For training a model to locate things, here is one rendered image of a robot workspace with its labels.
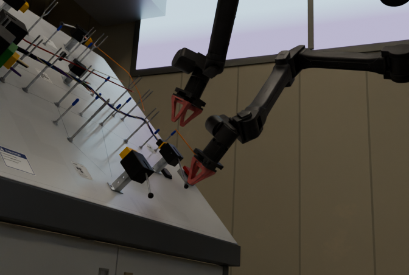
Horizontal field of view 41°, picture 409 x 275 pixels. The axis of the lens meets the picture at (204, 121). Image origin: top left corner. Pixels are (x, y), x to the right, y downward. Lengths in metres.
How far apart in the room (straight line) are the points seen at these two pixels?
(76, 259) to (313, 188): 2.20
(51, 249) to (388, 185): 2.33
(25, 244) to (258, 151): 2.41
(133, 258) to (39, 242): 0.31
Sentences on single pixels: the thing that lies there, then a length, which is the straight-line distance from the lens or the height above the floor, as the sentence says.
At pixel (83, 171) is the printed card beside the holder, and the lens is 1.29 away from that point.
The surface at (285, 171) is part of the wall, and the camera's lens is 3.30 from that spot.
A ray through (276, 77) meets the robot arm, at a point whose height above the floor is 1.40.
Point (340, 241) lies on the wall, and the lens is 3.17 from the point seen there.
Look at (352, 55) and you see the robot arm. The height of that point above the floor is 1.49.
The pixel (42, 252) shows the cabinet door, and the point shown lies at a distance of 1.14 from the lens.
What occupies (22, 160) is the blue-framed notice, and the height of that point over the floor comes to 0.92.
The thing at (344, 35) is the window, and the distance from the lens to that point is 3.52.
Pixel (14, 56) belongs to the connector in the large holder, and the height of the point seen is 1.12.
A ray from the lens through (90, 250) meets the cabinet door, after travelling 1.25.
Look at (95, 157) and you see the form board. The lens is 1.41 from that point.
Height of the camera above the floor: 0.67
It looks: 19 degrees up
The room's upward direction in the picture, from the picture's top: 3 degrees clockwise
